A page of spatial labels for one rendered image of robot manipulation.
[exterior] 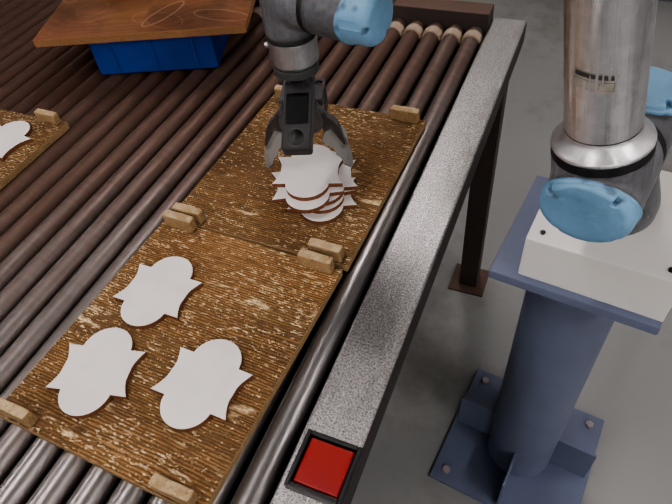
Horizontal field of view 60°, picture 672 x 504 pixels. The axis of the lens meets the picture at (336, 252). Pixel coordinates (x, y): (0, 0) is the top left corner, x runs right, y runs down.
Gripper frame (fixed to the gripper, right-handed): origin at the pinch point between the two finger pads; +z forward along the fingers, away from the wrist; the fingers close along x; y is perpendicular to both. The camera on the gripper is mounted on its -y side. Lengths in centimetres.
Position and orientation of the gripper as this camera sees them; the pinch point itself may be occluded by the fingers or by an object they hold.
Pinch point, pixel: (309, 170)
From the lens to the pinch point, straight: 103.4
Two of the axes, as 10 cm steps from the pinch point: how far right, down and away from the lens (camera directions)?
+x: -9.9, 0.0, 1.2
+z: 0.9, 6.7, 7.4
